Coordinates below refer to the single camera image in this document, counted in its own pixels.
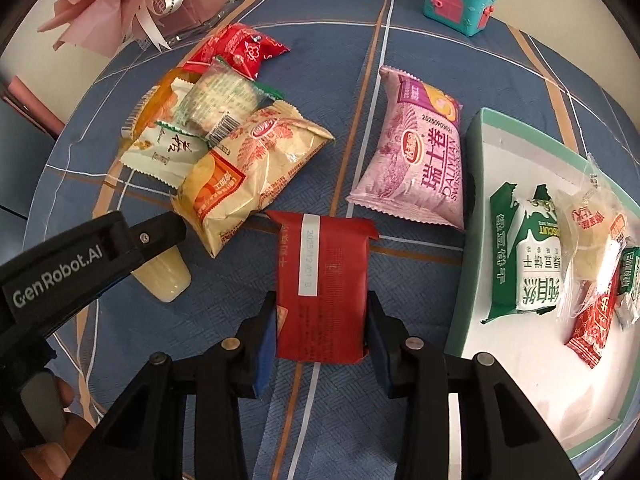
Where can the dark red snack packet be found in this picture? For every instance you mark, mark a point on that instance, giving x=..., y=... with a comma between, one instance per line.
x=320, y=285

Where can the small red snack packet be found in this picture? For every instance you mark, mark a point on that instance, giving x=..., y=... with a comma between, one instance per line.
x=240, y=47

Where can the teal-edged white box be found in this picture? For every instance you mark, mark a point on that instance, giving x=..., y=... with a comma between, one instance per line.
x=500, y=145

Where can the beige chips packet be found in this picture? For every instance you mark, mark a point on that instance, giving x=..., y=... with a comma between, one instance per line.
x=250, y=175

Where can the white jelly cup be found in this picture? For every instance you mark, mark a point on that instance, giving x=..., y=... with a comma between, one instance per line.
x=165, y=280

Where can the long red wafer packet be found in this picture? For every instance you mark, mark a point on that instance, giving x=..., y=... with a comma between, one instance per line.
x=590, y=330

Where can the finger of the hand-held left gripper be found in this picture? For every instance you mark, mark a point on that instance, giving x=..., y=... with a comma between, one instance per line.
x=155, y=240

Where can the clear green-edged snack packet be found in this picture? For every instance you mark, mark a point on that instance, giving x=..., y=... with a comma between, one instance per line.
x=220, y=95

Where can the green white oat packet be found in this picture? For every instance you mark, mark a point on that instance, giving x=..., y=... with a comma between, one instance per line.
x=631, y=280

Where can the orange cake packet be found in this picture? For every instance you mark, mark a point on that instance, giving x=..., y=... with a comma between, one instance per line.
x=155, y=105

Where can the pink roll cake packet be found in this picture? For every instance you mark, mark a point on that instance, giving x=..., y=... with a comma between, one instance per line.
x=415, y=160

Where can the pink panel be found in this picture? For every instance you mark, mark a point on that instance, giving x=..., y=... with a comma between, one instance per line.
x=25, y=105

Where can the white snack packet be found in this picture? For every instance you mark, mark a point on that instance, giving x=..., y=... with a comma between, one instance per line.
x=160, y=152

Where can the pink paper flower bouquet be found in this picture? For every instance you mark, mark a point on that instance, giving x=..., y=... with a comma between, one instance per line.
x=100, y=5

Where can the round pastry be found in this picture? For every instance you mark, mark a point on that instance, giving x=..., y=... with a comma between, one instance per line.
x=590, y=225

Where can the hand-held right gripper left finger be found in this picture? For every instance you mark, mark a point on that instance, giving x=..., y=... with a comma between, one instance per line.
x=265, y=345

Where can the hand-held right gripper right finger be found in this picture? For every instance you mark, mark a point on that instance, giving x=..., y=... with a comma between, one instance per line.
x=380, y=345

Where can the person's left hand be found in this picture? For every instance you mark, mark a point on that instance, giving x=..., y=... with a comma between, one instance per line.
x=75, y=450

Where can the green white biscuit packet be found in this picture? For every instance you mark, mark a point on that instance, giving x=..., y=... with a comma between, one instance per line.
x=535, y=260

